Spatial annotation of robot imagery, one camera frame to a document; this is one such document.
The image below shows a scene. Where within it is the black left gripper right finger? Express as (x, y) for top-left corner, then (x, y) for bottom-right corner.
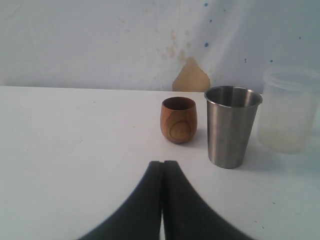
(162, 161), (250, 240)

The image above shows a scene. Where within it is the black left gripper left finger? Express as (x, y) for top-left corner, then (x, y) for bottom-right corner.
(81, 161), (164, 240)

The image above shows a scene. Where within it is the round wooden cup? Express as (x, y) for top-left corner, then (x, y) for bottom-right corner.
(160, 96), (198, 144)

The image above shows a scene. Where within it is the stainless steel cup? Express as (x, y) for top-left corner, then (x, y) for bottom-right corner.
(204, 86), (263, 169)

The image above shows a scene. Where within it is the frosted plastic jar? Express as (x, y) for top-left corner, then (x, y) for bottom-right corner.
(257, 66), (320, 154)

